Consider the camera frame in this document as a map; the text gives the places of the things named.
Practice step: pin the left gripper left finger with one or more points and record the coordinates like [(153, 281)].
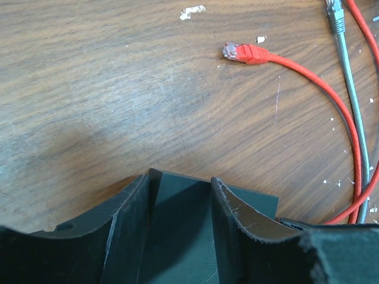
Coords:
[(102, 245)]

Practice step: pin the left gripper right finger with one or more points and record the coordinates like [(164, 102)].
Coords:
[(252, 248)]

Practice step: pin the black network switch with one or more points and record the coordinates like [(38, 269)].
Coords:
[(180, 243)]

